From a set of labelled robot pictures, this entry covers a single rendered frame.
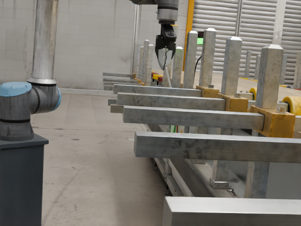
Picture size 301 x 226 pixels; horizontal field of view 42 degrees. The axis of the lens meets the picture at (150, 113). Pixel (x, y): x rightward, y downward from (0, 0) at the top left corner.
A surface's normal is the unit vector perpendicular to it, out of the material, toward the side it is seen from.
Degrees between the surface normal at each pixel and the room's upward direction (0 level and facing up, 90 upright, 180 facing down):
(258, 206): 0
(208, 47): 90
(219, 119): 90
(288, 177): 90
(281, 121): 90
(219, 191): 0
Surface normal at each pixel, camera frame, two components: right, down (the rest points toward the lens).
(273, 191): -0.99, -0.05
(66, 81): 0.18, 0.16
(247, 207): 0.07, -0.99
